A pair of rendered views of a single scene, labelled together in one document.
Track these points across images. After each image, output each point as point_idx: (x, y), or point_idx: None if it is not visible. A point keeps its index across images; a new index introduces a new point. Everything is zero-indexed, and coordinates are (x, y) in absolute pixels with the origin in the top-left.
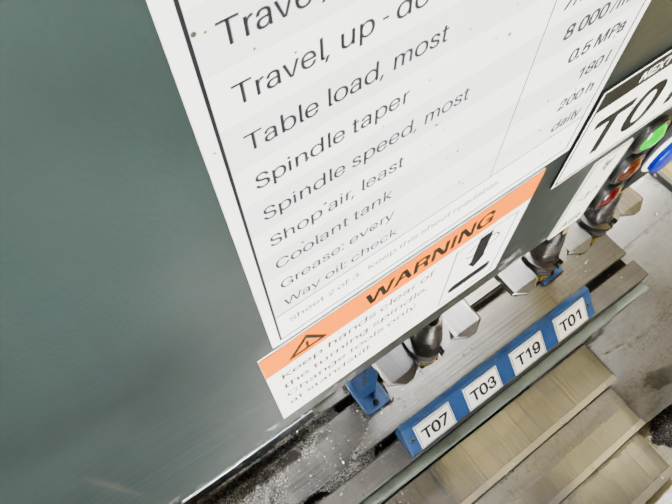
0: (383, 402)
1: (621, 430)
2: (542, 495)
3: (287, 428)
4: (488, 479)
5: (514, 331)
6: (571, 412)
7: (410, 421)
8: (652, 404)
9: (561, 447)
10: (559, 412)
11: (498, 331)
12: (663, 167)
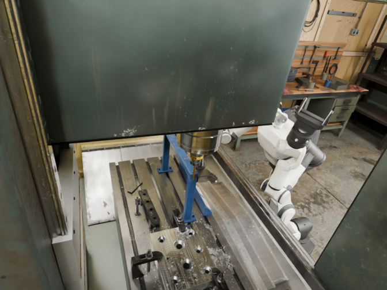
0: (193, 214)
1: (209, 185)
2: (223, 204)
3: (198, 231)
4: (216, 212)
5: (183, 181)
6: (203, 190)
7: (204, 205)
8: (204, 178)
9: (211, 196)
10: (202, 193)
11: (181, 184)
12: (151, 140)
